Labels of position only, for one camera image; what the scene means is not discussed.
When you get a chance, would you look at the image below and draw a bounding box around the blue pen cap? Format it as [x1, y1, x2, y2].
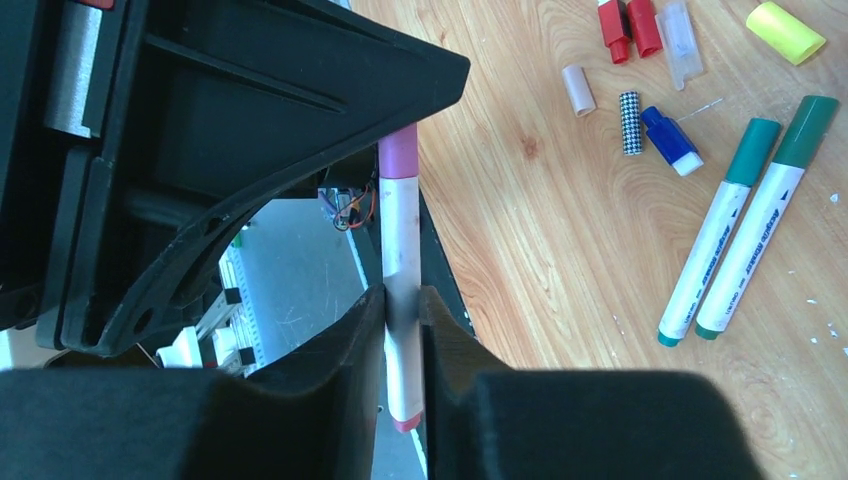
[641, 106, 704, 177]

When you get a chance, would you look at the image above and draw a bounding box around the yellow marker cap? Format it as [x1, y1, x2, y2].
[745, 1, 827, 66]

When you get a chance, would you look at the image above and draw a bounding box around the teal capped white marker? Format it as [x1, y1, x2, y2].
[657, 118, 782, 348]

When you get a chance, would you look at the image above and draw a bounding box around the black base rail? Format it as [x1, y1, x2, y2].
[319, 146, 474, 334]

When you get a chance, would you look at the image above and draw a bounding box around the dark green capped marker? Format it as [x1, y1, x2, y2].
[695, 95, 840, 340]

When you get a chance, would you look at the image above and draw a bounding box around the red marker cap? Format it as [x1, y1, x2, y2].
[597, 0, 632, 65]
[627, 0, 663, 58]

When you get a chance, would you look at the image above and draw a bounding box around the beige marker cap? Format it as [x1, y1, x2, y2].
[562, 64, 596, 117]

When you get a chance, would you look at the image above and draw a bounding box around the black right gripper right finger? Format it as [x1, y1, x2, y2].
[419, 286, 763, 479]

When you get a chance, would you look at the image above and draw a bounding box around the pink capped white marker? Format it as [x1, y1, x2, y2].
[378, 123, 424, 433]

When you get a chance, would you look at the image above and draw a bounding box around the clear gel pen cap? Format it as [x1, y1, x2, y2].
[655, 1, 704, 91]

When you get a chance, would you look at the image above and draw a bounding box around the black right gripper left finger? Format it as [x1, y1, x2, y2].
[1, 285, 385, 479]

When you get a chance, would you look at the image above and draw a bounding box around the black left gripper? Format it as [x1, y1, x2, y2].
[1, 1, 146, 352]

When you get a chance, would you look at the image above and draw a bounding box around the houndstooth pen cap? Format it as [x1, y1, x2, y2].
[619, 90, 643, 156]

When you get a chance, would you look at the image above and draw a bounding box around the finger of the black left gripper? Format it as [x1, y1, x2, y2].
[59, 1, 470, 355]

